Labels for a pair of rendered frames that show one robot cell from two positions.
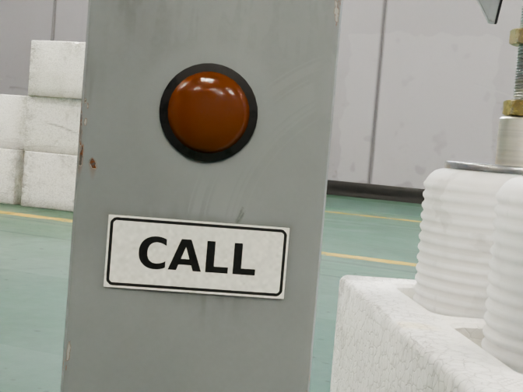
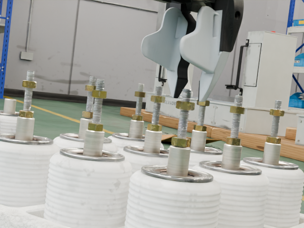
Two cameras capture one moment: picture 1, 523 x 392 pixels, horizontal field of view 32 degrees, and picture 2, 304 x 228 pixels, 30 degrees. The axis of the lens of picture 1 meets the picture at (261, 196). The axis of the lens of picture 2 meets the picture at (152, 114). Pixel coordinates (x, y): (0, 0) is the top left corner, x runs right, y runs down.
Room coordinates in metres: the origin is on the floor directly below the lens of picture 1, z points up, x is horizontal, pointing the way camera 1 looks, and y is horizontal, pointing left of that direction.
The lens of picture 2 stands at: (0.96, 0.22, 0.34)
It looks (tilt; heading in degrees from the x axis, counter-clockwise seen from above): 3 degrees down; 220
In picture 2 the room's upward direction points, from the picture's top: 7 degrees clockwise
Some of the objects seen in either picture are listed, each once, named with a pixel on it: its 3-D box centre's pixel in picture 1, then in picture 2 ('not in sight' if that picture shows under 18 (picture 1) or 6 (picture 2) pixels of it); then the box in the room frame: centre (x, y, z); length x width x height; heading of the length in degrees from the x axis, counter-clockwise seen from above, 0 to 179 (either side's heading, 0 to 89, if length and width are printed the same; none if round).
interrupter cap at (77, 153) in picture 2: not in sight; (92, 155); (0.51, -0.25, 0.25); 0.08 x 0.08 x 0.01
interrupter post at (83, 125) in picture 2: not in sight; (87, 130); (0.40, -0.38, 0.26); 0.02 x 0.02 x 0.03
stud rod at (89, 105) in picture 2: not in sight; (90, 102); (0.40, -0.38, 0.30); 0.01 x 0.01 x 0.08
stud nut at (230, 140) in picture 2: not in sight; (233, 141); (0.38, -0.15, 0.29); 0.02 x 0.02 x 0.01; 54
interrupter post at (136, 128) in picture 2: not in sight; (135, 130); (0.28, -0.39, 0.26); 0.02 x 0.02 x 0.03
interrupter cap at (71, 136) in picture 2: not in sight; (85, 139); (0.40, -0.38, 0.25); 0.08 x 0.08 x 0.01
